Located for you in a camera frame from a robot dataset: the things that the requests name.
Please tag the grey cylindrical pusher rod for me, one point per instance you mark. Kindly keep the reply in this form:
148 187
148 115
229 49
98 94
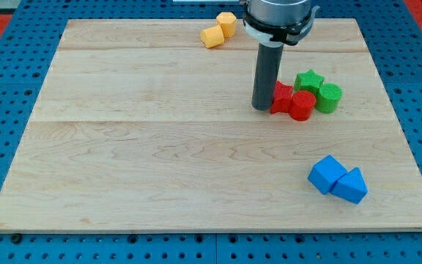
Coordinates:
266 74

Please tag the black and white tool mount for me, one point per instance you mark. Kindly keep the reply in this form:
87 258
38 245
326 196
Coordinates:
274 36

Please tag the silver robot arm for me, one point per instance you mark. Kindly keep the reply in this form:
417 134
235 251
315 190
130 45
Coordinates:
274 24

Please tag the green star block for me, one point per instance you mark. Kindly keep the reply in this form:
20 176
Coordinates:
309 81

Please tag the red star block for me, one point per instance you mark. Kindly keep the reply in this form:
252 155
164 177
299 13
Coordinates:
282 98

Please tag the blue cube block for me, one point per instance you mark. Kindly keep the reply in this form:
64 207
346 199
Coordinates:
325 173

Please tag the yellow hexagon block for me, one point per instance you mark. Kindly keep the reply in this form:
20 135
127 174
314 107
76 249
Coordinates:
228 23

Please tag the yellow cylinder block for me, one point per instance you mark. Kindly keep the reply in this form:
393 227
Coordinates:
212 36

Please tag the red cylinder block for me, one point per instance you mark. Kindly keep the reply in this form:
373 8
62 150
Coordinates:
302 105

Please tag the green cylinder block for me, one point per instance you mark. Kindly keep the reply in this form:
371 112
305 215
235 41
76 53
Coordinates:
328 97

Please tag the light wooden board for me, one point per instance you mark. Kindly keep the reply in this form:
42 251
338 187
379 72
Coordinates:
138 128

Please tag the blue triangular prism block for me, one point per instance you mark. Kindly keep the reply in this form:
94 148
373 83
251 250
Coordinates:
351 186

